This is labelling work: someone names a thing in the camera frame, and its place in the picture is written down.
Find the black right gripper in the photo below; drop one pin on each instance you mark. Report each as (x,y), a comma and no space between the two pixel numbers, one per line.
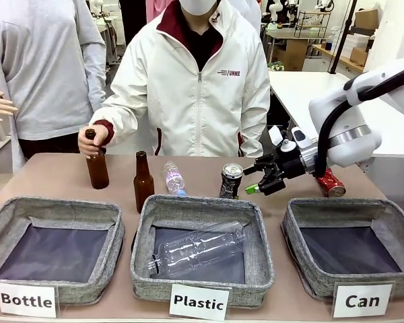
(291,165)

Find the brown glass bottle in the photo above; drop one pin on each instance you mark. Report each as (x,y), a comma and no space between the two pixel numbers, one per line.
(143,188)
(97,171)

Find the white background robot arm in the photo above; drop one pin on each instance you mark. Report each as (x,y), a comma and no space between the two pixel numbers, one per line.
(276,11)

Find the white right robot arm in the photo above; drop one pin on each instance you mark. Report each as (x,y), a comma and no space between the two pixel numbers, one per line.
(357,134)

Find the person's right forearm white sleeve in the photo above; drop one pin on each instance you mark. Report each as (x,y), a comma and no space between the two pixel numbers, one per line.
(112,107)

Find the black drink can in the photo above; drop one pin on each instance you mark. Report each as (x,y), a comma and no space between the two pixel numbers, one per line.
(229,183)

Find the red drink can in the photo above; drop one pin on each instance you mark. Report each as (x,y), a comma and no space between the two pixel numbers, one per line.
(333,184)

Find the gray fabric basket plastic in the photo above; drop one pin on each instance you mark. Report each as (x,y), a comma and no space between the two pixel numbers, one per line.
(256,255)

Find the gray fabric basket can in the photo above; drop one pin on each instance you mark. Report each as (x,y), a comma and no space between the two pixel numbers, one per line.
(323,279)

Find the white sign reading Can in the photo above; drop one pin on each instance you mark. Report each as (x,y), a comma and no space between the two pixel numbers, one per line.
(362,300)

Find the gray fabric basket bottle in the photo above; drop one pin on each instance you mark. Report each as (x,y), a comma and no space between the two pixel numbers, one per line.
(6,215)

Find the person's right hand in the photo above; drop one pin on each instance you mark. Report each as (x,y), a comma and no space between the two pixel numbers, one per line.
(99,138)

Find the small clear plastic water bottle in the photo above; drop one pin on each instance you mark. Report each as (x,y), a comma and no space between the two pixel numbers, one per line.
(174,178)

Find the white background table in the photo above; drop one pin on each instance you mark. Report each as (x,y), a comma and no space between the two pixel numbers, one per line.
(303,91)

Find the large clear plastic bottle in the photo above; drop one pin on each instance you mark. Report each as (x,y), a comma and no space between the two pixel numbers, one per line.
(202,250)

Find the person in white jacket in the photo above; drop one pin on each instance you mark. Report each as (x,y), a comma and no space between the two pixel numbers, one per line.
(195,101)

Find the brown glass bottle, slim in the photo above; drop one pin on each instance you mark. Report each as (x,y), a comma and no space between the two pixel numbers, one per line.
(143,188)

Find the large cardboard box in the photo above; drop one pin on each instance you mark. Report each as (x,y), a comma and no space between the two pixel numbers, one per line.
(294,55)

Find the wooden workbench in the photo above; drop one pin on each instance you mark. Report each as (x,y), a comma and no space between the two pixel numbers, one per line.
(340,59)

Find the white sign reading Plastic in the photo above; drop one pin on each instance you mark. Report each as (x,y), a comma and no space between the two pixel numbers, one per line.
(198,302)

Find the blue bottle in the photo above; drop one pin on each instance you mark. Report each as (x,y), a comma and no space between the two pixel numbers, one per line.
(331,43)

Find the small cardboard box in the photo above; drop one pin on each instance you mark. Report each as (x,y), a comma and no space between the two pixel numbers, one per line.
(358,55)

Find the black diagonal pole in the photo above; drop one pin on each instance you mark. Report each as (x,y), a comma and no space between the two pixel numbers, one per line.
(343,37)

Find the white face mask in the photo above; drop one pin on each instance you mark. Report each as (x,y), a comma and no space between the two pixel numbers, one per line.
(200,6)

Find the cardboard box on shelf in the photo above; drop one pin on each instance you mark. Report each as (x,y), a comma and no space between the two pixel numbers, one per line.
(367,18)

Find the person in gray sweatshirt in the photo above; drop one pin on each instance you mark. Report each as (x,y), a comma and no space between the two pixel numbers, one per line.
(43,67)

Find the white sign reading Bottle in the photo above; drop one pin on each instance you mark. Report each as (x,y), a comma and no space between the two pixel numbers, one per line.
(27,299)

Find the mannequin hand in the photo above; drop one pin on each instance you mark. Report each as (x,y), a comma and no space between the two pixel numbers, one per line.
(0,106)

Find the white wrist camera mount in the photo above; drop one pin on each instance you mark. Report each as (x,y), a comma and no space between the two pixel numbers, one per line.
(301,138)

